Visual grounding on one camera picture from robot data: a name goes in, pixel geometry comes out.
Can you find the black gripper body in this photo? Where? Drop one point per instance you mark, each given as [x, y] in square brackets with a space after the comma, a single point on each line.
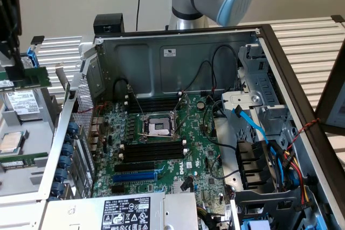
[10, 12]

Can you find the green RAM stick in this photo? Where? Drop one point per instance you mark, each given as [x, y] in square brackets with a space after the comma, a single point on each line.
[37, 77]
[32, 158]

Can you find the silver hard disk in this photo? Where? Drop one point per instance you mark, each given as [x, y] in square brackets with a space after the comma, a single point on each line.
[23, 103]

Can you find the black table end cap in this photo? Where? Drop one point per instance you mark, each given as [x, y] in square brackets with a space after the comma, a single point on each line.
[37, 40]
[338, 19]

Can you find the grey parts rack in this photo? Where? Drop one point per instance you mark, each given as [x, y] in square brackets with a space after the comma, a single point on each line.
[40, 133]

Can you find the silver CPU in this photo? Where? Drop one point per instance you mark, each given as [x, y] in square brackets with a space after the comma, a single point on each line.
[10, 143]

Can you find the blue card retention clips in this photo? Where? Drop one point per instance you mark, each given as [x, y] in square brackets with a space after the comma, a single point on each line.
[67, 149]

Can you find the black box with port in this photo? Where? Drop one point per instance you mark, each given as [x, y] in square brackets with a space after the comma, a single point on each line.
[107, 22]

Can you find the silver locking lever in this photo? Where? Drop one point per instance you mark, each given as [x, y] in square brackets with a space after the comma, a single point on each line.
[144, 134]
[136, 100]

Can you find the long black expansion slot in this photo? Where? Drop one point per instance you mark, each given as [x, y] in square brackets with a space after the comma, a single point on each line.
[134, 166]

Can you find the CPU socket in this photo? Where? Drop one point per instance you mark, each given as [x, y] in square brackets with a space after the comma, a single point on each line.
[157, 126]

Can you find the white case sticker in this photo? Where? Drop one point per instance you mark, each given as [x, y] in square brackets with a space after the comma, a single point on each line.
[168, 52]

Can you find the short black expansion slot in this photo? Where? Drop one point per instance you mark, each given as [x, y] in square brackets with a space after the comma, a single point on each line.
[120, 189]

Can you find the blue expansion slot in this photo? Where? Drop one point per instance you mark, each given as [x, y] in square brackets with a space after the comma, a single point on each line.
[134, 177]

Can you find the grey open PC case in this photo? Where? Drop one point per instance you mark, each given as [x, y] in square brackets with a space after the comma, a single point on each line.
[188, 73]

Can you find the black power supply label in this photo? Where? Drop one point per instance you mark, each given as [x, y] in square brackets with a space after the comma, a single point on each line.
[125, 214]

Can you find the coin cell battery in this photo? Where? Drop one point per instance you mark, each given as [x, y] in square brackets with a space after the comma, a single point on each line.
[200, 104]

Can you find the green Dell motherboard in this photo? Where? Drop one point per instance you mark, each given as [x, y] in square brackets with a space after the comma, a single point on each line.
[194, 138]

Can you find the silver power supply unit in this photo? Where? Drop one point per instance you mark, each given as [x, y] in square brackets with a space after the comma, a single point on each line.
[178, 208]

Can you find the silver disk bay cage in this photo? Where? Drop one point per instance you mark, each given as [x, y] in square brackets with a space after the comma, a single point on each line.
[256, 84]

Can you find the dark metal disk bay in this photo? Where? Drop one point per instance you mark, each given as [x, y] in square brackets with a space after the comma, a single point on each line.
[269, 200]

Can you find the blue plastic latch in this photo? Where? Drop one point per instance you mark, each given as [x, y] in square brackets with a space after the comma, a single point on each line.
[256, 225]

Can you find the dark framed panel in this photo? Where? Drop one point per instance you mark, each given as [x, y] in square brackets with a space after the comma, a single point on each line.
[337, 106]

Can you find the blue disk carrier bracket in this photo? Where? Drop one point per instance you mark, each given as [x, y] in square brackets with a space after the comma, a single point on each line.
[33, 57]

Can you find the graphics card silver bracket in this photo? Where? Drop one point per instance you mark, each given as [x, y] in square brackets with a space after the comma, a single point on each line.
[62, 79]

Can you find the black plastic fan duct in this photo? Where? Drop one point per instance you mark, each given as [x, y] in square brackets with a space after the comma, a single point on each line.
[250, 160]

